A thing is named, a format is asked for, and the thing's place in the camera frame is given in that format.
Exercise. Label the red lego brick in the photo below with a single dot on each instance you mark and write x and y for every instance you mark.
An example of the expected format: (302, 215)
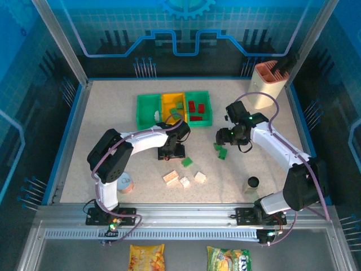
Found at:
(192, 106)
(201, 108)
(196, 118)

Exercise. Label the small square green lego brick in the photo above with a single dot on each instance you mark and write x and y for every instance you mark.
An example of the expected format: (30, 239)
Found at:
(179, 105)

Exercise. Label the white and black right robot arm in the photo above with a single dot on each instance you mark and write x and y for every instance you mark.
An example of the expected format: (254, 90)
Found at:
(272, 142)

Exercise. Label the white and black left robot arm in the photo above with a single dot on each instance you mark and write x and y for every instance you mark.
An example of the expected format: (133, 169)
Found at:
(146, 139)

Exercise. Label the tan lego brick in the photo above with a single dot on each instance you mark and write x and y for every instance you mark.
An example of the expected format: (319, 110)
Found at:
(171, 178)

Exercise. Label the white lego brick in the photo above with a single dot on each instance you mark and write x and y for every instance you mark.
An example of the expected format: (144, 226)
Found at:
(184, 182)
(156, 115)

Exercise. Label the green plastic bin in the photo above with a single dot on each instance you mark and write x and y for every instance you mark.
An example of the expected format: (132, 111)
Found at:
(207, 114)
(146, 108)

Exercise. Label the cream lego brick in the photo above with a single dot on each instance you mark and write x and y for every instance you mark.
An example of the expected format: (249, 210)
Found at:
(200, 177)

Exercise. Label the yellow plastic bin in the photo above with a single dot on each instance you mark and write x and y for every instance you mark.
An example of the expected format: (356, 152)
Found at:
(169, 99)

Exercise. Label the beige utensil holder pink rim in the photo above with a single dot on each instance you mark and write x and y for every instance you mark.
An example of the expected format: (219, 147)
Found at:
(265, 87)

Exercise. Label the small controller board green light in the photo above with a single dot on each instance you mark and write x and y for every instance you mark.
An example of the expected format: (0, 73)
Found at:
(112, 226)
(270, 234)

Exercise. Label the orange snack bag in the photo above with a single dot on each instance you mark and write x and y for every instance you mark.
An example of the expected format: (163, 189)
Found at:
(146, 257)

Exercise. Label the green and yellow snack bag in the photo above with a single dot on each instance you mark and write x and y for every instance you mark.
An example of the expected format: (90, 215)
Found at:
(228, 259)

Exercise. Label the aluminium rail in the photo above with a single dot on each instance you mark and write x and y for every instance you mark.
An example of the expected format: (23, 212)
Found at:
(183, 214)

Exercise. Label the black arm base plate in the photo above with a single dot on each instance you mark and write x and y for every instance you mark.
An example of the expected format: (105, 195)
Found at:
(244, 216)
(127, 216)

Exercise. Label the aluminium frame post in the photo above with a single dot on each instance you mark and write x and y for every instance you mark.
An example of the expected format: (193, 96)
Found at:
(314, 42)
(60, 42)

